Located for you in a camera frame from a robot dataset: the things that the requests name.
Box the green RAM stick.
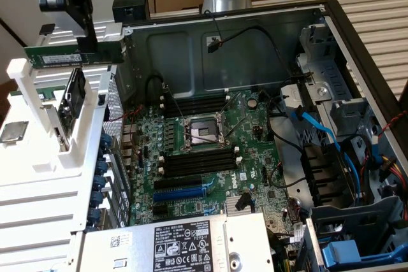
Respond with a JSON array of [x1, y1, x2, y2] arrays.
[[9, 88, 66, 99], [24, 41, 124, 69]]

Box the CPU socket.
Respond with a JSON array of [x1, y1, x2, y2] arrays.
[[182, 111, 233, 152]]

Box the black looped wire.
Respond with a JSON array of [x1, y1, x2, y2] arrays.
[[144, 74, 167, 108]]

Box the long black expansion slot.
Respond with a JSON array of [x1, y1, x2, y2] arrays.
[[154, 176, 203, 190]]

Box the open black PC case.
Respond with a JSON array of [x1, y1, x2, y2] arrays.
[[105, 0, 408, 272]]

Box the black plastic block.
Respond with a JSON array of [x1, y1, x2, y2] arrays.
[[112, 0, 151, 26]]

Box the blue plastic latch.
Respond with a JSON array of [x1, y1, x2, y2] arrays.
[[321, 239, 408, 267]]

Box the yellow and red power wires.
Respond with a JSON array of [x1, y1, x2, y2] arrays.
[[380, 154, 408, 197]]

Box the blue SATA wire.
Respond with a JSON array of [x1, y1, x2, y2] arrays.
[[291, 105, 363, 198]]

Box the silver power supply with label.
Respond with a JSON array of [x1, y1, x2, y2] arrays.
[[75, 211, 275, 272]]

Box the silver CPU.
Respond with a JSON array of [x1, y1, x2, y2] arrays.
[[0, 120, 30, 144]]

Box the blue expansion slot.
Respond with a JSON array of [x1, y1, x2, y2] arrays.
[[152, 185, 207, 203]]

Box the black wire with plug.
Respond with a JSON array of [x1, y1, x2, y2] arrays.
[[203, 10, 307, 79]]

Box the black RAM slot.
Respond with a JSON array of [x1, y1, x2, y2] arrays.
[[165, 103, 228, 114], [165, 95, 228, 105], [162, 162, 240, 178], [161, 157, 240, 173], [161, 153, 240, 168], [165, 99, 228, 110]]

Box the white parts rack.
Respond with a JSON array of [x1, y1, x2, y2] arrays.
[[0, 20, 126, 272]]

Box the thin red and black wire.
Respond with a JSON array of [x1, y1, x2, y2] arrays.
[[104, 105, 146, 124]]

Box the green Dell motherboard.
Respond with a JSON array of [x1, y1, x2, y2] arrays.
[[122, 89, 309, 233]]

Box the silver finned heatsink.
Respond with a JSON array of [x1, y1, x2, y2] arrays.
[[224, 193, 256, 215]]

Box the black graphics card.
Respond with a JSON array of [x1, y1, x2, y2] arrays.
[[44, 67, 87, 152]]

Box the red and black twisted wire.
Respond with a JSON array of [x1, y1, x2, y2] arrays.
[[377, 109, 408, 133]]

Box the metal locking lever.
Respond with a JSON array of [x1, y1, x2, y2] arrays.
[[162, 83, 186, 120], [219, 90, 256, 141]]

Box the black power wire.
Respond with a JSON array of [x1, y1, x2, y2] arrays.
[[266, 96, 309, 190]]

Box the short black expansion slot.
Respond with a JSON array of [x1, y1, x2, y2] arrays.
[[152, 204, 170, 217]]

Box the silver metal disk bay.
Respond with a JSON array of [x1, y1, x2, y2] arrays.
[[296, 23, 375, 141]]

